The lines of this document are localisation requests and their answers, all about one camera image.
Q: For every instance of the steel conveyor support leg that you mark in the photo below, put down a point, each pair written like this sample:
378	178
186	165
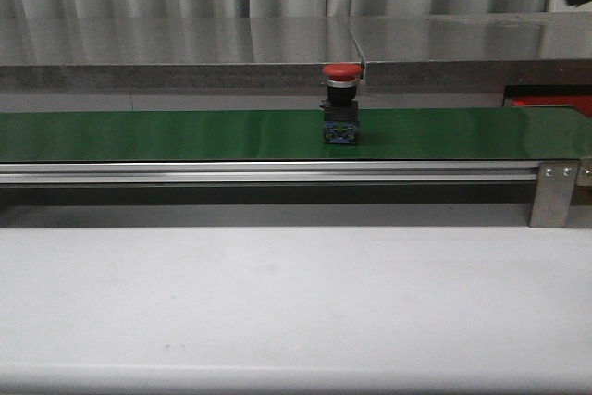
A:
554	193

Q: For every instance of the aluminium conveyor frame rail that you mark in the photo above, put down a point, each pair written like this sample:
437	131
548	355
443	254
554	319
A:
282	171

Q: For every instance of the red plastic tray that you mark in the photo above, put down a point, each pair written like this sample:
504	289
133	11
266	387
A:
581	103

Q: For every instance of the green conveyor belt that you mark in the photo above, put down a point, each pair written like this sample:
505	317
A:
517	133

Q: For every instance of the grey stone countertop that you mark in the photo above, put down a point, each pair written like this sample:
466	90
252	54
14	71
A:
214	64

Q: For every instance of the red mushroom push button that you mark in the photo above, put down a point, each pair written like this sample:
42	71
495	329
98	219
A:
341	121

